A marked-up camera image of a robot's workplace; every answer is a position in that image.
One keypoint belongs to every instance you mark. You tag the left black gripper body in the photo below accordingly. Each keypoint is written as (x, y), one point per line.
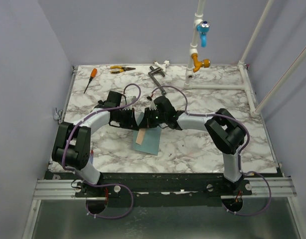
(125, 117)

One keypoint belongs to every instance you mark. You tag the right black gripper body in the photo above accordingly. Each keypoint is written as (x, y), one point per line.
(153, 118)

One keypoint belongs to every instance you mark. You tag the tan paper letter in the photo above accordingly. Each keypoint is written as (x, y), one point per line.
(140, 136)

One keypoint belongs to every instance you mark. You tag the teal paper envelope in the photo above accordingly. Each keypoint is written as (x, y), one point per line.
(150, 142)

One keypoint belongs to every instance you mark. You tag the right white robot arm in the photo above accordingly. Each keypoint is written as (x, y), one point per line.
(227, 135)

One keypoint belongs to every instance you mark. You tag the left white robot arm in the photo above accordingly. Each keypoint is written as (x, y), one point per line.
(72, 145)

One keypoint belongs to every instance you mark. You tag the white pipe fitting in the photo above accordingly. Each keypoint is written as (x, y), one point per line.
(163, 65)

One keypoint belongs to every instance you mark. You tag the orange tap valve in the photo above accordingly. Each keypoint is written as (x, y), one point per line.
(199, 64)

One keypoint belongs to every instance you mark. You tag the blue tap valve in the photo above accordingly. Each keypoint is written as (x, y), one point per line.
(203, 28)

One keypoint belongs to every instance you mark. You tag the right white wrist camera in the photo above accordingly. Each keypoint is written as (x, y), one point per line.
(152, 104)

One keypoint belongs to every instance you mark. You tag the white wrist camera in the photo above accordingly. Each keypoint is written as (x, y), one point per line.
(152, 104)
(127, 102)

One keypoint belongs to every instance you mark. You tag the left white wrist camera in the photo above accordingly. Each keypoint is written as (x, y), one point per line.
(127, 102)

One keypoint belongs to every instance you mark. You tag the yellow handled pliers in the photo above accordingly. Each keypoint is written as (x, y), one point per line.
(120, 69)

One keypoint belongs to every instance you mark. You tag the orange handled screwdriver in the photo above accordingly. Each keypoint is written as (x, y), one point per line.
(92, 76)

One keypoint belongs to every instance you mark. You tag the wall hook clip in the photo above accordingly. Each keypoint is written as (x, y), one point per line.
(57, 116)

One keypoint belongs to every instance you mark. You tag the white PVC pipe frame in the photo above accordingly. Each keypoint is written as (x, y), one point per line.
(246, 84)

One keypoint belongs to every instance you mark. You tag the aluminium rail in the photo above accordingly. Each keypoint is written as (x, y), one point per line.
(66, 189)

